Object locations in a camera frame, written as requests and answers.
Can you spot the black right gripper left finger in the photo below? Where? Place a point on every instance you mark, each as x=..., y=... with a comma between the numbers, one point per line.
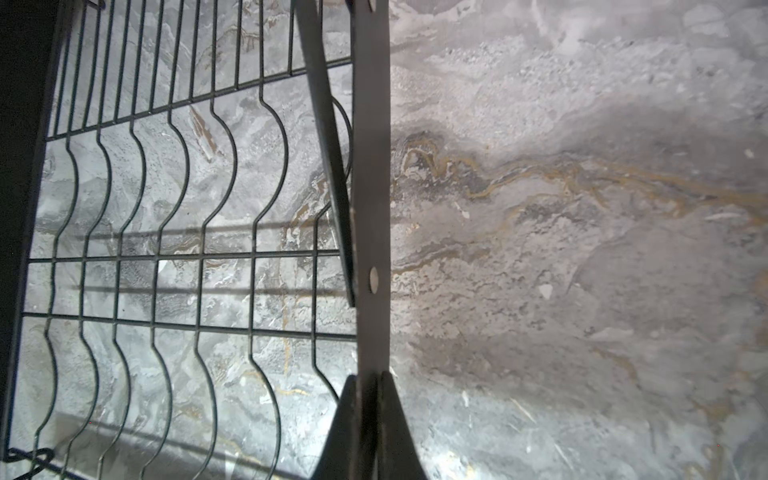
x=336, y=459

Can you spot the black wire dish rack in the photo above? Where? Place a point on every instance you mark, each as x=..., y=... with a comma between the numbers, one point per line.
x=193, y=235

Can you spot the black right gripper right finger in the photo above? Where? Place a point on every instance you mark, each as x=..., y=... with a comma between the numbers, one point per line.
x=396, y=453

